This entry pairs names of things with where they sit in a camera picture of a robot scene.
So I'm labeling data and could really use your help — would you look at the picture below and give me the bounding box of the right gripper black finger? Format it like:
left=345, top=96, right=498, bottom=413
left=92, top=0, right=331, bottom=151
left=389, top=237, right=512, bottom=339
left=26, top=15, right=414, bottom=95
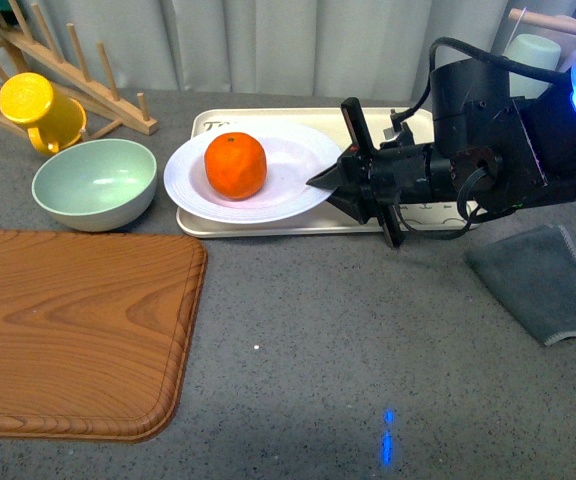
left=306, top=149, right=368, bottom=191
left=327, top=191, right=374, bottom=224

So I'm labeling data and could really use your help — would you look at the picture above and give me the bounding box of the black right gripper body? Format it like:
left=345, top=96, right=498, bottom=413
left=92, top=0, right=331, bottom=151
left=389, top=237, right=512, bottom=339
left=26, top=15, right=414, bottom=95
left=340, top=97, right=503, bottom=247

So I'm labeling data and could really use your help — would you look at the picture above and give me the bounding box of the white round ribbed plate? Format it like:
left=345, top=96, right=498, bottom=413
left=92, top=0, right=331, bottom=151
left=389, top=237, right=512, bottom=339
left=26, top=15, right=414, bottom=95
left=163, top=121, right=341, bottom=225

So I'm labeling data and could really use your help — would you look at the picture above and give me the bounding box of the orange mandarin fruit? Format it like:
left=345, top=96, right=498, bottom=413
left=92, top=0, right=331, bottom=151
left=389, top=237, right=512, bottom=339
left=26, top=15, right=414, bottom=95
left=203, top=132, right=267, bottom=200

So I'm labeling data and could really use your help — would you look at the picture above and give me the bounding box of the beige bear serving tray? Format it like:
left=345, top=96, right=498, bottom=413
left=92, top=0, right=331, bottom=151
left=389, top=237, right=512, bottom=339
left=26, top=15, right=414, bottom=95
left=175, top=108, right=479, bottom=238

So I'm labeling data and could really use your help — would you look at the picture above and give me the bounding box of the grey folded cloth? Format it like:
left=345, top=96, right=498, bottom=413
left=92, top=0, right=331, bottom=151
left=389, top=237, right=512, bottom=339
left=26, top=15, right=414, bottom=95
left=465, top=225, right=576, bottom=346

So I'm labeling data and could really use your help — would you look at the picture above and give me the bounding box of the light green tumbler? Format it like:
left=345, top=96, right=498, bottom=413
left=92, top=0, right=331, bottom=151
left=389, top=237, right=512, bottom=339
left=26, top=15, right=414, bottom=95
left=503, top=34, right=561, bottom=99

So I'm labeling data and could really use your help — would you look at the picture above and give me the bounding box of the light green bowl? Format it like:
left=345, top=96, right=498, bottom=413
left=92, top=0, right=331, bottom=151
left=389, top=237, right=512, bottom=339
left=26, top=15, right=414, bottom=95
left=31, top=139, right=157, bottom=232

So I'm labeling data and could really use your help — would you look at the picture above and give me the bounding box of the yellow mug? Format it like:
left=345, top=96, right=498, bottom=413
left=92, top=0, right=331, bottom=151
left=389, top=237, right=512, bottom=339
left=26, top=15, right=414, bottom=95
left=0, top=72, right=87, bottom=156

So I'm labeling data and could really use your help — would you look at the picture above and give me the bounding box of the wooden cutting board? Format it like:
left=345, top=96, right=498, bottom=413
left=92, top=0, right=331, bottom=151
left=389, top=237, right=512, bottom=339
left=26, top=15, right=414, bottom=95
left=0, top=230, right=208, bottom=442

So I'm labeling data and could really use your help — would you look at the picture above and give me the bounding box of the wooden dish drying rack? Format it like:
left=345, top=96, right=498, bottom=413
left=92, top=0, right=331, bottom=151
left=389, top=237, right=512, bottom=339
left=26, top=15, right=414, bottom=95
left=0, top=1, right=158, bottom=140

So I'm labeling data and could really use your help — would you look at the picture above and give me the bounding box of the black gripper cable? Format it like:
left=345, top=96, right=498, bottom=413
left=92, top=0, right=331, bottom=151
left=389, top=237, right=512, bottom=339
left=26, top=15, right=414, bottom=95
left=390, top=36, right=576, bottom=240

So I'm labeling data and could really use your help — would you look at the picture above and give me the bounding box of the white wire cup rack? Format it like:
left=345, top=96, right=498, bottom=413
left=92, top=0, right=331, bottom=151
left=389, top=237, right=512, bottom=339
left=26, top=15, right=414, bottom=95
left=508, top=8, right=576, bottom=36

